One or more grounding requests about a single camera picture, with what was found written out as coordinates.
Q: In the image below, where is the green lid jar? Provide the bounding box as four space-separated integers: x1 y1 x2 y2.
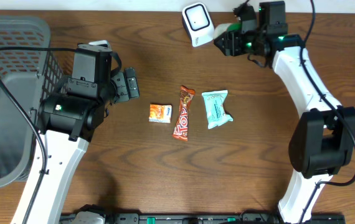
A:
213 22 242 39

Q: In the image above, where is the orange tissue packet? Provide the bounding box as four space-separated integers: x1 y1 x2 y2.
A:
149 104 172 123

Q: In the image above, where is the red Top chocolate bar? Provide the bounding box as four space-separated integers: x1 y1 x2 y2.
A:
173 86 196 141

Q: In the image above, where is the teal snack packet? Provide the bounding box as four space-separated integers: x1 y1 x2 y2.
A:
202 90 234 129

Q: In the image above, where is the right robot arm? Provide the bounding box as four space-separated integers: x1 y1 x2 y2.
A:
214 1 355 223

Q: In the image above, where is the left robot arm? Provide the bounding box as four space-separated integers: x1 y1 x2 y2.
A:
12 40 140 223

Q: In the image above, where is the white barcode scanner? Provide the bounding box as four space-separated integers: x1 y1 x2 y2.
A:
182 2 215 47

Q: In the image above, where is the grey plastic mesh basket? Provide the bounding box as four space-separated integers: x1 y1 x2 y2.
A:
0 16 63 187

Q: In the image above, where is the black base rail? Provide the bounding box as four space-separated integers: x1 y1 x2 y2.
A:
59 212 347 224

